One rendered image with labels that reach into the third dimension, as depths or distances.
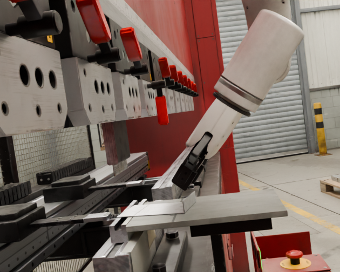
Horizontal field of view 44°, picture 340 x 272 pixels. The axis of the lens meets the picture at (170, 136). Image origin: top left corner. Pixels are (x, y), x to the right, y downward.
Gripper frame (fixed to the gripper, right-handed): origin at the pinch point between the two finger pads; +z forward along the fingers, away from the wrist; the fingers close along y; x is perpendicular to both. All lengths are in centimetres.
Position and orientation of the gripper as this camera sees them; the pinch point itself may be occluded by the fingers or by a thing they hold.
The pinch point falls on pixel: (187, 175)
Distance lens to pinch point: 78.2
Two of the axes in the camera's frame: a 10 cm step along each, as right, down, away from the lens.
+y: -2.9, 1.0, -9.5
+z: -5.0, 8.3, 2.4
